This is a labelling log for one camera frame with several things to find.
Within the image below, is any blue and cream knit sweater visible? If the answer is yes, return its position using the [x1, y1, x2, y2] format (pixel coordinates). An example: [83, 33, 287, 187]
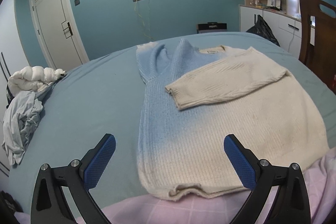
[136, 39, 329, 201]

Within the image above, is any light blue crumpled garment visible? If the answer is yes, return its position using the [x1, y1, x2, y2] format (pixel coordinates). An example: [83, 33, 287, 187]
[2, 85, 53, 166]

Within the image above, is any teal bed sheet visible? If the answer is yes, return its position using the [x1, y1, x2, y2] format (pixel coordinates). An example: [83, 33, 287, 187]
[7, 32, 335, 214]

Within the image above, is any white puffer jacket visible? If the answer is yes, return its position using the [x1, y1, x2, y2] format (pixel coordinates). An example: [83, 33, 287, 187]
[7, 66, 67, 97]

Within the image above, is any brown wooden chair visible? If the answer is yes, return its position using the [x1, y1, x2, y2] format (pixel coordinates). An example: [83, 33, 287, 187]
[299, 0, 336, 92]

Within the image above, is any black garbage bag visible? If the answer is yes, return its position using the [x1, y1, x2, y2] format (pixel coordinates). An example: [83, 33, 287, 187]
[247, 15, 280, 47]

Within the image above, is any white room door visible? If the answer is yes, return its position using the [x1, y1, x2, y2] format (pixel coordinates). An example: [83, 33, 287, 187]
[29, 0, 89, 71]

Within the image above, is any black box on floor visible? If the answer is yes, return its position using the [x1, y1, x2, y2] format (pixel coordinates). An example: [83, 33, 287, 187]
[197, 22, 227, 34]

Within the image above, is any yellow hanging cable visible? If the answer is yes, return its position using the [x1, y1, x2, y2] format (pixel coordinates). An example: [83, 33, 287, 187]
[133, 0, 156, 42]

